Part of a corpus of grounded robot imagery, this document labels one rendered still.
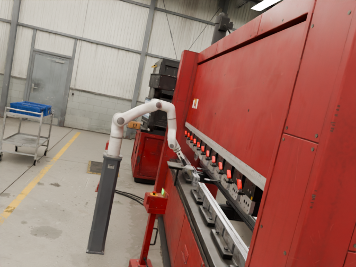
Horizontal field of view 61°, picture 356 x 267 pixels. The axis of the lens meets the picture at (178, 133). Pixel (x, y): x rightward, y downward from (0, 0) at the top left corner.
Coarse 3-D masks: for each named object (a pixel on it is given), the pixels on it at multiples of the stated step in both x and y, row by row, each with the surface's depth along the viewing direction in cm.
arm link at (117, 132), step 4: (112, 120) 295; (112, 124) 295; (112, 128) 292; (116, 128) 292; (120, 128) 295; (112, 132) 288; (116, 132) 287; (120, 132) 289; (112, 136) 288; (116, 136) 287; (120, 136) 289
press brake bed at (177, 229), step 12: (168, 168) 392; (168, 180) 373; (168, 192) 355; (180, 192) 285; (168, 204) 338; (180, 204) 274; (168, 216) 323; (180, 216) 264; (168, 228) 311; (180, 228) 255; (192, 228) 216; (168, 240) 304; (180, 240) 246; (192, 240) 209; (168, 252) 310; (180, 252) 238; (192, 252) 203; (204, 252) 180; (168, 264) 299; (180, 264) 231; (192, 264) 198; (204, 264) 176
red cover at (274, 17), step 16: (288, 0) 151; (304, 0) 135; (272, 16) 167; (288, 16) 148; (304, 16) 135; (240, 32) 223; (256, 32) 187; (272, 32) 171; (208, 48) 330; (224, 48) 260
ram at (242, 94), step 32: (288, 32) 148; (224, 64) 257; (256, 64) 182; (288, 64) 142; (192, 96) 381; (224, 96) 238; (256, 96) 173; (224, 128) 222; (256, 128) 164; (256, 160) 156
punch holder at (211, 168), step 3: (213, 150) 238; (213, 153) 237; (216, 153) 230; (210, 156) 244; (216, 156) 230; (216, 159) 230; (210, 162) 240; (216, 162) 231; (210, 165) 238; (210, 168) 236; (213, 168) 231; (210, 171) 235; (213, 171) 232
